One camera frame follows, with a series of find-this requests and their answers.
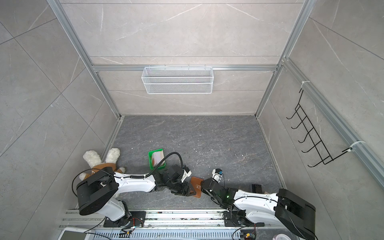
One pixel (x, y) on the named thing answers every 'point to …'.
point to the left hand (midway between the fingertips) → (193, 191)
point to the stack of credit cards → (157, 156)
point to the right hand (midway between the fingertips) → (200, 183)
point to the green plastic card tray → (150, 156)
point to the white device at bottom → (72, 233)
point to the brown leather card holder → (196, 183)
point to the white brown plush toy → (93, 161)
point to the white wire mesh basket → (177, 80)
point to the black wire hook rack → (318, 149)
